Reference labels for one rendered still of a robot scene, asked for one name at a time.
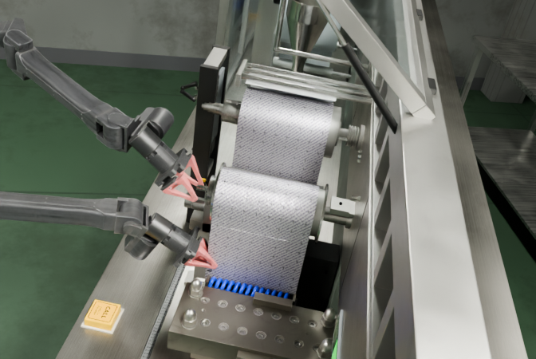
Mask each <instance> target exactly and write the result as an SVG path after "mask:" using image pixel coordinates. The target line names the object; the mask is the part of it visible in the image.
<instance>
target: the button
mask: <svg viewBox="0 0 536 359"><path fill-rule="evenodd" d="M119 314H120V305H118V304H114V303H111V302H104V301H100V300H96V299H95V301H94V302H93V304H92V306H91V308H90V310H89V311H88V313H87V315H86V317H85V325H87V326H92V327H95V328H99V329H106V330H109V331H111V330H112V328H113V326H114V324H115V322H116V320H117V318H118V316H119Z"/></svg>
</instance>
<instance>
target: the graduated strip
mask: <svg viewBox="0 0 536 359"><path fill-rule="evenodd" d="M182 261H183V259H182V260H181V262H180V263H181V265H180V266H179V267H178V268H177V269H176V271H175V274H174V276H173V279H172V280H171V284H170V286H169V288H168V290H167V293H166V296H165V298H164V301H163V304H162V306H161V307H160V311H159V313H158V315H157V318H156V320H155V323H154V325H153V327H152V331H151V333H150V335H149V337H148V340H147V342H146V345H145V347H144V350H143V352H142V354H141V356H140V359H149V358H150V356H151V354H152V350H153V348H154V346H155V343H156V340H157V338H158V336H159V334H160V330H161V328H162V325H163V323H164V320H165V318H166V316H167V313H168V310H169V308H170V305H171V302H172V299H173V298H174V295H175V292H176V290H177V287H178V285H179V281H180V279H181V277H182V275H183V272H184V269H185V267H186V266H185V265H184V264H182Z"/></svg>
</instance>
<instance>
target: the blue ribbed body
mask: <svg viewBox="0 0 536 359"><path fill-rule="evenodd" d="M208 286H209V287H212V286H213V288H216V289H218V287H219V289H220V290H224V289H225V290H227V291H230V290H231V292H235V293H236V291H237V293H238V294H242V293H243V294H245V295H250V296H253V297H254V294H255V292H259V293H263V294H269V295H273V296H277V297H281V298H288V299H291V300H293V299H292V298H290V294H289V293H286V294H285V295H284V293H283V292H282V291H280V292H279V293H278V292H277V291H276V290H274V291H273V292H272V293H271V289H267V290H266V289H265V288H264V287H262V288H261V289H260V290H259V287H258V286H255V287H253V286H252V285H249V286H248V287H247V284H246V283H243V284H242V286H241V283H240V282H236V284H235V282H234V281H230V283H229V281H228V279H225V280H224V281H223V280H222V279H221V278H218V280H217V278H216V277H212V278H211V280H209V283H208Z"/></svg>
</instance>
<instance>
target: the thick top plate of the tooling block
mask: <svg viewBox="0 0 536 359"><path fill-rule="evenodd" d="M190 285H191V283H190V282H187V284H186V286H185V288H184V291H183V294H182V297H181V299H180V301H179V305H178V307H177V309H176V312H175V315H174V317H173V320H172V322H171V325H170V328H169V330H168V338H167V347H168V348H169V349H175V350H179V351H183V352H186V353H193V354H197V355H200V356H205V357H210V358H214V359H236V358H237V354H238V351H239V350H242V351H245V352H249V353H256V354H259V355H263V356H267V357H273V358H277V359H321V358H320V357H319V356H318V355H317V349H318V348H319V345H320V344H321V343H322V342H323V340H325V339H326V338H328V339H330V340H331V341H333V334H334V330H335V327H336V324H337V315H335V317H336V320H335V325H334V327H332V328H326V327H324V326H323V325H322V324H321V322H320V320H321V317H322V314H323V313H324V312H321V311H317V310H311V309H307V308H303V307H300V306H293V305H292V308H291V311H290V312H289V311H285V310H279V309H275V308H271V307H267V306H260V305H257V304H253V300H254V297H253V296H249V295H245V294H238V293H235V292H230V291H227V290H220V289H216V288H212V287H209V286H204V288H203V296H202V297H200V298H191V297H190V296H189V295H188V291H189V286H190ZM189 308H192V309H194V310H195V312H196V317H197V326H196V327H195V328H194V329H185V328H183V326H182V324H181V322H182V320H183V315H184V314H185V311H186V310H187V309H189Z"/></svg>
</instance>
